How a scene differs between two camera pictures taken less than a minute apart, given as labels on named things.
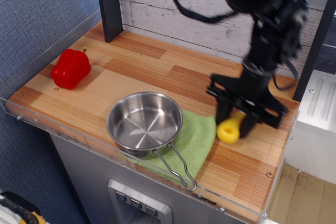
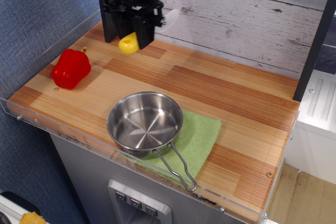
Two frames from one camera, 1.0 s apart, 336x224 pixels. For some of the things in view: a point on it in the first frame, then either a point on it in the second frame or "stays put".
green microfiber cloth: x=193 y=144 stays put
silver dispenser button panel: x=130 y=206 stays put
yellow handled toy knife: x=228 y=131 → x=129 y=45
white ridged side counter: x=311 y=149 stays put
